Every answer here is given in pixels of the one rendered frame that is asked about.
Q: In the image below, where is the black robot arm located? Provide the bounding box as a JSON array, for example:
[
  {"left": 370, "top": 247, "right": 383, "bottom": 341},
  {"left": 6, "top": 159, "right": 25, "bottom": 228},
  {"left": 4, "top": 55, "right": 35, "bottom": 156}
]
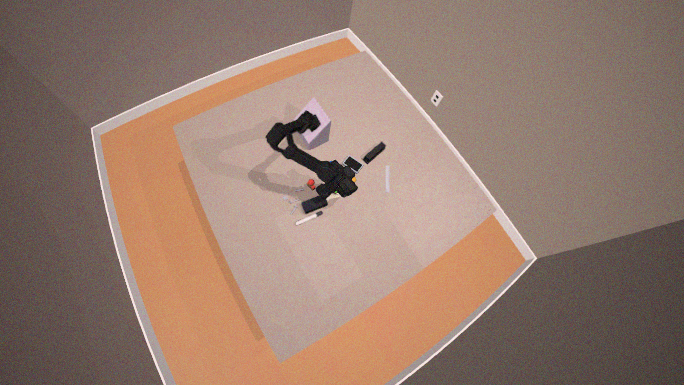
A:
[{"left": 266, "top": 110, "right": 358, "bottom": 198}]

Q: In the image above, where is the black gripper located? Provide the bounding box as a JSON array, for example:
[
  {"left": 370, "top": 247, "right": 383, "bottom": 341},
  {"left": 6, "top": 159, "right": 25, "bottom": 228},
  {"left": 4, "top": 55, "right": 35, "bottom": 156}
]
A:
[{"left": 316, "top": 166, "right": 355, "bottom": 200}]

